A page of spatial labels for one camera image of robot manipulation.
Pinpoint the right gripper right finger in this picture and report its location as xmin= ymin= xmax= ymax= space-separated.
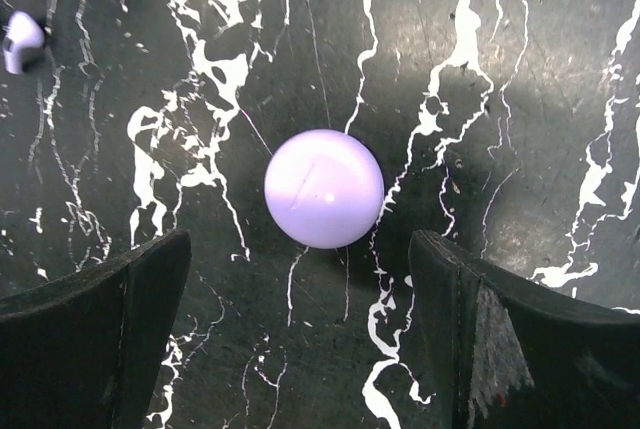
xmin=409 ymin=230 xmax=639 ymax=428

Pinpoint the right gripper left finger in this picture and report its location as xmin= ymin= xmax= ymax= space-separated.
xmin=1 ymin=230 xmax=192 ymax=428

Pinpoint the purple earbud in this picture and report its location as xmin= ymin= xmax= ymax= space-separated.
xmin=2 ymin=11 xmax=46 ymax=75

